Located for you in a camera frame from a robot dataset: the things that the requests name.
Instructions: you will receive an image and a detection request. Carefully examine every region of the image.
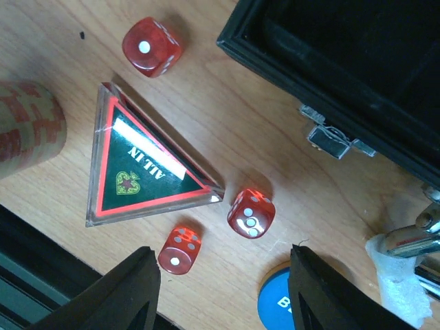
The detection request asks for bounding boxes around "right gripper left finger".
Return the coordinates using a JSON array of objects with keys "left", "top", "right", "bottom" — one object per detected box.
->
[{"left": 28, "top": 246, "right": 161, "bottom": 329}]

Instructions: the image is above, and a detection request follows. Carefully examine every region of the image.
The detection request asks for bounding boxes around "blue small blind button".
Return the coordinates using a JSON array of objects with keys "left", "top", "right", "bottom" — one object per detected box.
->
[{"left": 257, "top": 261, "right": 295, "bottom": 330}]

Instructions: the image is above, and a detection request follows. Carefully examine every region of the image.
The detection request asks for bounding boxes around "red die upper left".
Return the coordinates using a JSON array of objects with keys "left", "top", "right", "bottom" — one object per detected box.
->
[{"left": 122, "top": 17, "right": 183, "bottom": 78}]

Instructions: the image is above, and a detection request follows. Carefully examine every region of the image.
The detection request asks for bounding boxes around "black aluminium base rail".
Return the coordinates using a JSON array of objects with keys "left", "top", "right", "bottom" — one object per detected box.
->
[{"left": 1, "top": 206, "right": 102, "bottom": 329}]

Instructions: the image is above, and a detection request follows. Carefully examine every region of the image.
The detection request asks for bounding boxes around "red poker chip stack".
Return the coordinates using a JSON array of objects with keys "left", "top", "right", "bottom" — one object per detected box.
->
[{"left": 1, "top": 81, "right": 67, "bottom": 179}]

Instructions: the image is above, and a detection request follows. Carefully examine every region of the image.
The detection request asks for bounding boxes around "red die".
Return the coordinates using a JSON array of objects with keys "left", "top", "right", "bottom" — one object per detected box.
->
[
  {"left": 122, "top": 17, "right": 183, "bottom": 78},
  {"left": 157, "top": 226, "right": 201, "bottom": 275},
  {"left": 227, "top": 188, "right": 276, "bottom": 239}
]

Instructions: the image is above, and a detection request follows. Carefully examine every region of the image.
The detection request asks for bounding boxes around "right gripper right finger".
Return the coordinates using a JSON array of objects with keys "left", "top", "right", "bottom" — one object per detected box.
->
[{"left": 289, "top": 245, "right": 413, "bottom": 330}]

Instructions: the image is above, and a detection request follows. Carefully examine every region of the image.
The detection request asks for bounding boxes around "red die right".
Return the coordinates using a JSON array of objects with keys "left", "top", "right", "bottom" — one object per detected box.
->
[{"left": 227, "top": 188, "right": 276, "bottom": 239}]

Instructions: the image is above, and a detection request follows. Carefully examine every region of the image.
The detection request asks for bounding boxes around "black poker set case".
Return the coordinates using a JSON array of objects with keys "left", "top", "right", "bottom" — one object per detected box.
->
[{"left": 215, "top": 0, "right": 440, "bottom": 300}]

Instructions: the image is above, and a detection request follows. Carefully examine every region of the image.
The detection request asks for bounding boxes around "triangular all in button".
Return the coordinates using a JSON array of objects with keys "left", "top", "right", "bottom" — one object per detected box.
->
[{"left": 85, "top": 82, "right": 225, "bottom": 228}]

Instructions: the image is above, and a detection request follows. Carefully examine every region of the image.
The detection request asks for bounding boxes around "red die lower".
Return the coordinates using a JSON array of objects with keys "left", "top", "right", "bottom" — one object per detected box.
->
[{"left": 157, "top": 226, "right": 201, "bottom": 275}]

